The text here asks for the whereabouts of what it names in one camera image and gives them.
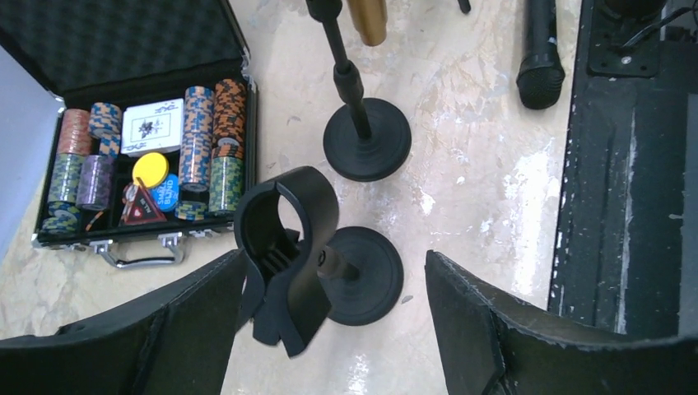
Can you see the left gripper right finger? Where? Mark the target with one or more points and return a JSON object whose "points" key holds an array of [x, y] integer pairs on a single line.
{"points": [[492, 342]]}

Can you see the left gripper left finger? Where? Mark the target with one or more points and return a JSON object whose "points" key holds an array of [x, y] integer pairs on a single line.
{"points": [[174, 340]]}

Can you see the black round-base mic stand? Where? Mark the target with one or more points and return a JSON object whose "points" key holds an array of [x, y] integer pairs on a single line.
{"points": [[303, 268]]}

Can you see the black microphone orange end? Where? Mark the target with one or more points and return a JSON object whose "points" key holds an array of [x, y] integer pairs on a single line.
{"points": [[541, 74]]}

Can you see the gold microphone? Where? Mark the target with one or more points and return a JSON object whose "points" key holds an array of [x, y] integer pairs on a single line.
{"points": [[369, 18]]}

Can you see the black tripod mic stand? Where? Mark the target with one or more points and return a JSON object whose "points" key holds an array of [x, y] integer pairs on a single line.
{"points": [[464, 6]]}

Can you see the red triangular token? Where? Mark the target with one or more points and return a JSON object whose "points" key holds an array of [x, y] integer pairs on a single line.
{"points": [[139, 207]]}

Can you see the blue blind button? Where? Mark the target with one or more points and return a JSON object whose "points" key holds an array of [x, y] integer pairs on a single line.
{"points": [[166, 194]]}

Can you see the yellow dealer chip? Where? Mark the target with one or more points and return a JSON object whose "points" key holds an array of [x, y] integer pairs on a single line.
{"points": [[150, 170]]}

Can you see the black poker chip case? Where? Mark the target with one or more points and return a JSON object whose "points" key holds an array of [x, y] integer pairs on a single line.
{"points": [[101, 57]]}

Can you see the white playing card deck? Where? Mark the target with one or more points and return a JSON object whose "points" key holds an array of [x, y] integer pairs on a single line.
{"points": [[152, 127]]}

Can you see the black front mounting rail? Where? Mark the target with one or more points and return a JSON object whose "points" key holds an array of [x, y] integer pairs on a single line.
{"points": [[626, 238]]}

